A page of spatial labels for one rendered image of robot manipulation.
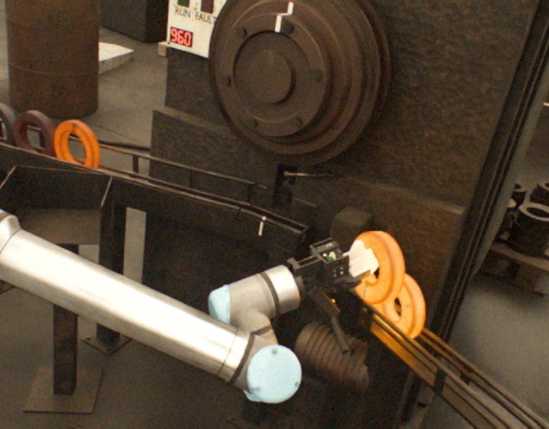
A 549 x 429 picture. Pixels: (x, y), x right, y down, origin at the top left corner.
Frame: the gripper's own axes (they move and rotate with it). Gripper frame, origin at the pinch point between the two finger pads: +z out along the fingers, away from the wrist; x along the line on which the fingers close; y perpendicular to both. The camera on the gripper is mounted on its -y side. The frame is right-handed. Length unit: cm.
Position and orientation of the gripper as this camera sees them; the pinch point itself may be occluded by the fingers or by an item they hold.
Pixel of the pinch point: (377, 260)
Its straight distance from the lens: 129.9
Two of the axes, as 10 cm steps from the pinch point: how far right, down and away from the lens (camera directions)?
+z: 9.0, -3.1, 3.0
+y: -1.0, -8.3, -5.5
